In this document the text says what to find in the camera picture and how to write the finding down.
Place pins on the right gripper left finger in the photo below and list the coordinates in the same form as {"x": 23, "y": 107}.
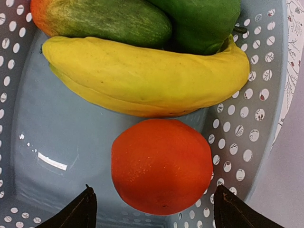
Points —
{"x": 81, "y": 212}

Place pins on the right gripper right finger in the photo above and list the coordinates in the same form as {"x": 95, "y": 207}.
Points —
{"x": 232, "y": 212}

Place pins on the light blue perforated basket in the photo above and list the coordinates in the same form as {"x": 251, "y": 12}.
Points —
{"x": 53, "y": 143}

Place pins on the orange toy orange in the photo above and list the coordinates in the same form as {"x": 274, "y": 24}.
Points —
{"x": 161, "y": 166}

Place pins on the yellow toy banana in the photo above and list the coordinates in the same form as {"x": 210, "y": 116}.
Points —
{"x": 142, "y": 81}

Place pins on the orange green toy mango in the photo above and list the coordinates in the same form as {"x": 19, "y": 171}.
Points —
{"x": 134, "y": 22}

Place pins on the green toy pepper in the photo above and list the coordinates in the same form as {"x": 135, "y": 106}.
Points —
{"x": 199, "y": 27}

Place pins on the floral patterned table mat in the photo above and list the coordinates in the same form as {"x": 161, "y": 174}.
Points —
{"x": 295, "y": 20}

